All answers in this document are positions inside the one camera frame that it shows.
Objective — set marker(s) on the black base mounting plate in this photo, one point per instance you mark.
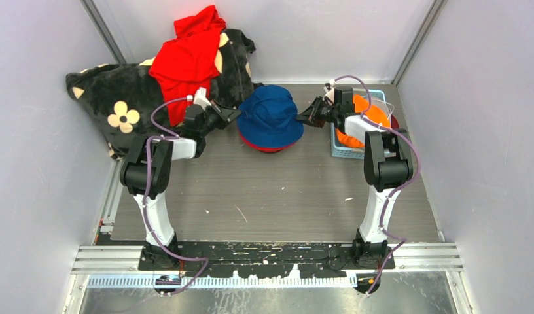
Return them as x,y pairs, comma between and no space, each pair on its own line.
263,260

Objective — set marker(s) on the blue bucket hat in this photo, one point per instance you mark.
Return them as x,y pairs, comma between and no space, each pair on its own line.
268,118

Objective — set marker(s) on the aluminium rail frame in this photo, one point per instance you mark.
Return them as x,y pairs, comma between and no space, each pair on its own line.
116,267

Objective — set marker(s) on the dark red hat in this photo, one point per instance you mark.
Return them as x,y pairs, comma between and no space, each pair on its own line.
394,122

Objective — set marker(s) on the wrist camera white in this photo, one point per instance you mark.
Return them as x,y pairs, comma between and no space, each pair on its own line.
329,89
200,98

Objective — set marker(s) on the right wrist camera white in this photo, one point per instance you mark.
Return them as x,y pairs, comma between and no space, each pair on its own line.
329,89

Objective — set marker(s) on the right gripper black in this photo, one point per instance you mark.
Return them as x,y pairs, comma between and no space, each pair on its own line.
313,110

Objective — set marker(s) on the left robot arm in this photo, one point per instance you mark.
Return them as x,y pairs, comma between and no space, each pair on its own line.
146,169

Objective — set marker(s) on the black floral plush blanket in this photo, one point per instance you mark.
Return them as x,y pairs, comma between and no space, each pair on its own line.
123,99

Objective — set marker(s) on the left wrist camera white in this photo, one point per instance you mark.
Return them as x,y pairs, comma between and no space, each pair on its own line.
200,98

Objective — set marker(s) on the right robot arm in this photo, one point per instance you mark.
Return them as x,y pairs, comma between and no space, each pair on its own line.
388,164

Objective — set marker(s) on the orange hat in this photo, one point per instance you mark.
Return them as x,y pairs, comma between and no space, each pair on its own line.
374,113

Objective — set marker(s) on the light blue plastic basket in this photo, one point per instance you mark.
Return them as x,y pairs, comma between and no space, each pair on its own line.
340,151

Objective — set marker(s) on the red cloth on blanket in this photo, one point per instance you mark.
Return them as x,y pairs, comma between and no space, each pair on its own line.
191,60

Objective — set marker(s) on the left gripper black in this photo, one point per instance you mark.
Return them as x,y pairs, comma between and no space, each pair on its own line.
224,115

